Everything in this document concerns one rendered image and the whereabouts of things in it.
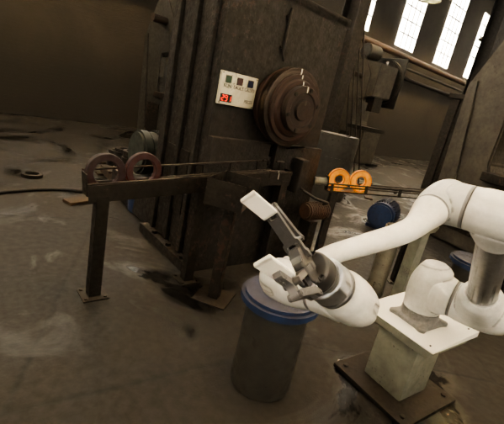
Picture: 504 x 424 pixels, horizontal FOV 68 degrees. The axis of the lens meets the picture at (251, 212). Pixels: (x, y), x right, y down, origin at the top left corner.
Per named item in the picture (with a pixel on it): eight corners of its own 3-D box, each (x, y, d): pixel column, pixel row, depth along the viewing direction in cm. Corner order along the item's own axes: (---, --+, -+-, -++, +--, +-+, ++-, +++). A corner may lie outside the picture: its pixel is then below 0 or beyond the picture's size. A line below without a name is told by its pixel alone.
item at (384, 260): (360, 290, 267) (383, 222, 252) (370, 288, 275) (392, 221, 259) (374, 299, 258) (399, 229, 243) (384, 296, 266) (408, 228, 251)
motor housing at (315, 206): (283, 267, 276) (299, 198, 261) (303, 264, 290) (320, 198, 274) (294, 276, 267) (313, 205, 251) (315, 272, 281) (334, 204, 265)
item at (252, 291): (209, 366, 164) (226, 278, 151) (264, 347, 184) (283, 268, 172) (253, 421, 141) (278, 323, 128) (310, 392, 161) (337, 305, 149)
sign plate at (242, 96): (214, 102, 215) (220, 69, 210) (250, 108, 232) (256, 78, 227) (217, 103, 214) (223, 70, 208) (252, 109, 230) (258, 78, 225)
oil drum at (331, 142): (293, 188, 540) (308, 126, 514) (320, 189, 578) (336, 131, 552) (323, 203, 498) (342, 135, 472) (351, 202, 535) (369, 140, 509)
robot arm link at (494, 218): (458, 291, 165) (517, 315, 152) (443, 322, 159) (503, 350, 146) (477, 171, 109) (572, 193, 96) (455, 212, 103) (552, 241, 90)
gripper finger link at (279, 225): (311, 257, 68) (312, 254, 69) (277, 205, 68) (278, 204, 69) (294, 267, 69) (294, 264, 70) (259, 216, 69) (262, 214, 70)
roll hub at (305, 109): (275, 129, 225) (286, 81, 217) (307, 135, 243) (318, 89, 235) (282, 131, 221) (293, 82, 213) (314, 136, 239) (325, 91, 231)
